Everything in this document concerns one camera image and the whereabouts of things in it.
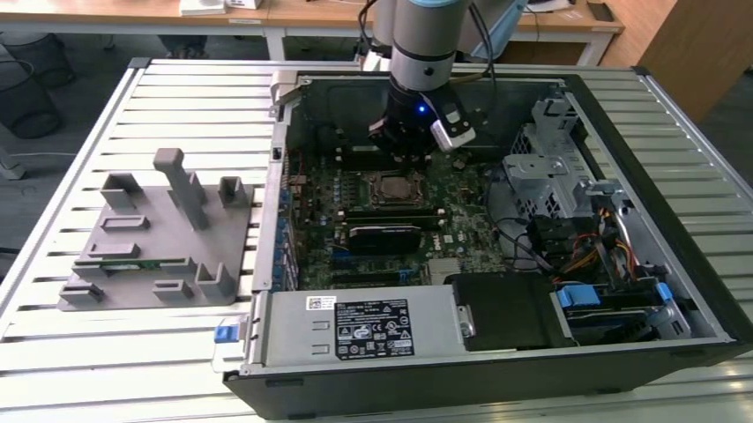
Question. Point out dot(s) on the silver CPU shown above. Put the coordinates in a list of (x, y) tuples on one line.
[(396, 187)]

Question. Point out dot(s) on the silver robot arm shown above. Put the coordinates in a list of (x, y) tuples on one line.
[(424, 44)]

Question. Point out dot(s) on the CPU socket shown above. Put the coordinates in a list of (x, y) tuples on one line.
[(392, 205)]

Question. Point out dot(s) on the silver coin cell battery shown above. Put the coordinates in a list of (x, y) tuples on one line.
[(461, 161)]

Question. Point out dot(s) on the black RAM slot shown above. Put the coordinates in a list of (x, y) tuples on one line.
[(389, 217)]

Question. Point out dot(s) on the black graphics card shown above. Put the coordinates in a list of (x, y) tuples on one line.
[(385, 240)]

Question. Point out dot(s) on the metal disk bay cage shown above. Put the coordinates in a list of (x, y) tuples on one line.
[(548, 176)]

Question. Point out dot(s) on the green motherboard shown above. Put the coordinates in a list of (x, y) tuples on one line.
[(377, 264)]

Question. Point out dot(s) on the silver chipset heatsink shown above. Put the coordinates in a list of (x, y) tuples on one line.
[(444, 269)]

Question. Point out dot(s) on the white box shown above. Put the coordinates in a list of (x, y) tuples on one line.
[(203, 6)]

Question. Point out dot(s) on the blue disk carrier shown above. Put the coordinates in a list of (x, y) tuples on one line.
[(577, 297), (663, 294)]

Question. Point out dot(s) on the grey parts rack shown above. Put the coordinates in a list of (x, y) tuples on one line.
[(165, 247)]

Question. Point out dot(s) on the silver power supply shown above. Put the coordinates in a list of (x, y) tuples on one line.
[(282, 326)]

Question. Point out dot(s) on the wooden cabinet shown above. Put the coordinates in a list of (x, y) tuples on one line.
[(695, 53)]

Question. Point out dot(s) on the wooden desk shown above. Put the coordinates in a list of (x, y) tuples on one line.
[(118, 20)]

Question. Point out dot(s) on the green RAM stick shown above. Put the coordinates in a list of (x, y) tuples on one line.
[(135, 264)]

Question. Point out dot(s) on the blue case latch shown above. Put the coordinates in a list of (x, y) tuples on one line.
[(226, 334)]

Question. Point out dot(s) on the black PC case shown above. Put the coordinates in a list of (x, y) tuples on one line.
[(412, 388)]

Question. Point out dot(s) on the black mesh waste bin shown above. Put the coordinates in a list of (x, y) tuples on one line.
[(35, 53), (30, 110)]

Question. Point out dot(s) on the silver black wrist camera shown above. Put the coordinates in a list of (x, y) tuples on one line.
[(453, 128)]

